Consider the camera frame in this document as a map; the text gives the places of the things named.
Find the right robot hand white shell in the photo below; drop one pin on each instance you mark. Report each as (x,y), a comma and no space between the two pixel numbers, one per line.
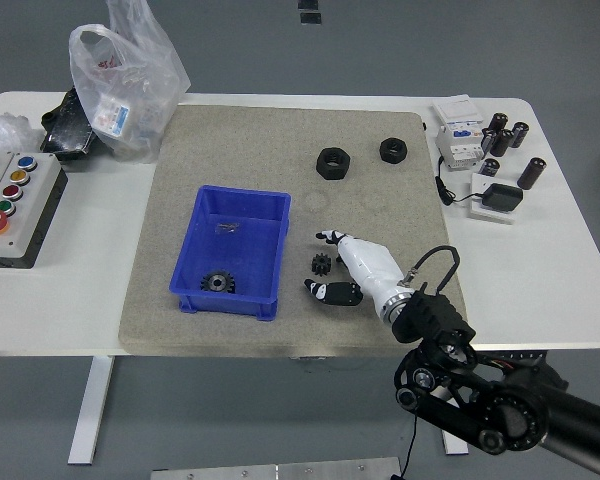
(370,260)

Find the small black gear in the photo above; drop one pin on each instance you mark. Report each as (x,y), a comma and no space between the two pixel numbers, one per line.
(322,264)

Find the blue plastic box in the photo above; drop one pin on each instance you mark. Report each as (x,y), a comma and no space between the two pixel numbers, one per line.
(240,250)

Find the large black gear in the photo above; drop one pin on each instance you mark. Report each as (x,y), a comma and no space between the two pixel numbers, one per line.
(218,282)

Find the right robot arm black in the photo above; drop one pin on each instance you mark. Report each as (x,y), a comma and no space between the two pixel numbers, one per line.
(430,315)

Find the large black hex nut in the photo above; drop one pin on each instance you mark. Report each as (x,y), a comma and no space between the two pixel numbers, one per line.
(332,164)

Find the small black hex nut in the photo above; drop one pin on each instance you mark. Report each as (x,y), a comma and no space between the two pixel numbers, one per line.
(393,151)

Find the grey push-button control box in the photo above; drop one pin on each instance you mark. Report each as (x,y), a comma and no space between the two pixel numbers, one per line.
(25,220)

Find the white square plate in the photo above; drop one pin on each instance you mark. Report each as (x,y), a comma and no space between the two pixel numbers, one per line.
(480,215)

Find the small clear packet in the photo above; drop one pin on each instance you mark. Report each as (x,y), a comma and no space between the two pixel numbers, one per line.
(229,228)

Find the black power adapter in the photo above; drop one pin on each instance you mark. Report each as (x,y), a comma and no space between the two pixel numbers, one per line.
(502,196)

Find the grey-brown mat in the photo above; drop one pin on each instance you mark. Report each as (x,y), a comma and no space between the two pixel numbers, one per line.
(280,140)

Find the black cylindrical capacitor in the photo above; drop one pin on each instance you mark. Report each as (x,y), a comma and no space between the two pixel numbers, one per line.
(498,122)
(490,167)
(487,141)
(531,173)
(519,135)
(501,143)

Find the white circuit breaker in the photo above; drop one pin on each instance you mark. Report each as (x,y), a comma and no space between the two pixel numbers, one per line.
(457,132)

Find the white table leg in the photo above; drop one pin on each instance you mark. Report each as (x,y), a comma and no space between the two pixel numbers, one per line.
(456,446)
(92,410)

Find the black floor socket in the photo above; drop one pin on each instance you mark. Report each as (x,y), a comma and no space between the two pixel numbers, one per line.
(311,18)
(308,4)

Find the white blue printed carton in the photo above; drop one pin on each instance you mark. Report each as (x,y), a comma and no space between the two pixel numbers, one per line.
(111,117)

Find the clear plastic bag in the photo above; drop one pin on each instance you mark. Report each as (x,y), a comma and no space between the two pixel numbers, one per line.
(130,75)

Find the black glossy case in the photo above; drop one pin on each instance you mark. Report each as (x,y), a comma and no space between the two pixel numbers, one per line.
(67,132)

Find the crumpled clear plastic wrap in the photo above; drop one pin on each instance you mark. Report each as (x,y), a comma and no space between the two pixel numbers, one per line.
(5,131)

